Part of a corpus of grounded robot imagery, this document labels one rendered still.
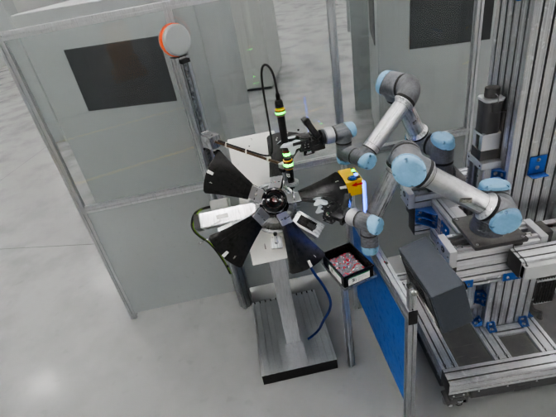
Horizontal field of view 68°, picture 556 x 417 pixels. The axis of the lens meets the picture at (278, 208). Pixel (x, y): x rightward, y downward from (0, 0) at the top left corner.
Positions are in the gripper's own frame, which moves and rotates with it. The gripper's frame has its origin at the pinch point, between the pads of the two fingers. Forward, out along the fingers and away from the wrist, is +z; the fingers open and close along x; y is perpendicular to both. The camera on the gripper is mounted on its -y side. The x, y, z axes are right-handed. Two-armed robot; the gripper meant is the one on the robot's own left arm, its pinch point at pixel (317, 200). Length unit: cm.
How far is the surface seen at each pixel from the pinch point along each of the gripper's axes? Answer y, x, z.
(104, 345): 102, 107, 139
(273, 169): 0.8, -11.8, 24.4
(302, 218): 2.7, 12.3, 10.1
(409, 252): 15, -7, -56
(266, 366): 45, 106, 27
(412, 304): 11, 28, -53
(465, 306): 22, 0, -79
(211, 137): 2, -21, 69
